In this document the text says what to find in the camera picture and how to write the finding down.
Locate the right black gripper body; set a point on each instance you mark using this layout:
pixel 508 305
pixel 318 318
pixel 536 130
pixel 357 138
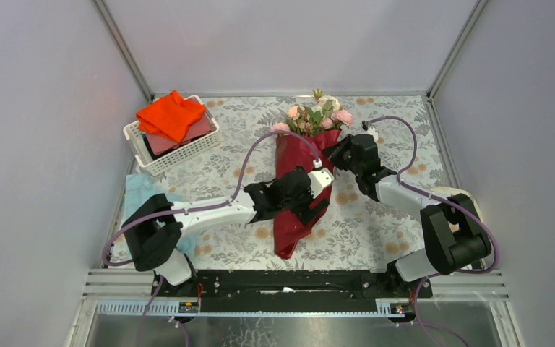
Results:
pixel 342 156

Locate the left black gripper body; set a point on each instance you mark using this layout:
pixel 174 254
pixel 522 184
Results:
pixel 288 205

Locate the dark red wrapping paper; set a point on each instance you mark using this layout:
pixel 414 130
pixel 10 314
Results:
pixel 293 161

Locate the pink fake flower bunch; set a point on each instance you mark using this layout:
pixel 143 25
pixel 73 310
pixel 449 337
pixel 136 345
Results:
pixel 337 119

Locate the dried brown fake flower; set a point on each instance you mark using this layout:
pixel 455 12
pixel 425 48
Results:
pixel 305 121

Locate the peach fake flower stem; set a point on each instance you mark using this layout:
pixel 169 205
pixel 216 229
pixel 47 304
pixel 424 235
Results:
pixel 294 119

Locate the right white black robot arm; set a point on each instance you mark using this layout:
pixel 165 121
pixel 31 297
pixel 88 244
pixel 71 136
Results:
pixel 452 234

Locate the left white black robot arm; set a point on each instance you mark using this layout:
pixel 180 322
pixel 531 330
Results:
pixel 154 229

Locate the cream ribbon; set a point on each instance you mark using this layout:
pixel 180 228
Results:
pixel 450 191

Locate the orange folded cloth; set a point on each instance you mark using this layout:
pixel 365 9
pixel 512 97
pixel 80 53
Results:
pixel 170 117

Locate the light blue cloth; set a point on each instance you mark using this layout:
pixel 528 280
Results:
pixel 139 188

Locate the white plastic basket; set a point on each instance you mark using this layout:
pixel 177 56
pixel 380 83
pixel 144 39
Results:
pixel 155 154

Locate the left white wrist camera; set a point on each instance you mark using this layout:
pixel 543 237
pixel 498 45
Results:
pixel 320 180

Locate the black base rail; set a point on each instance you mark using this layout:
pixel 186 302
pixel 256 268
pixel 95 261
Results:
pixel 287 291

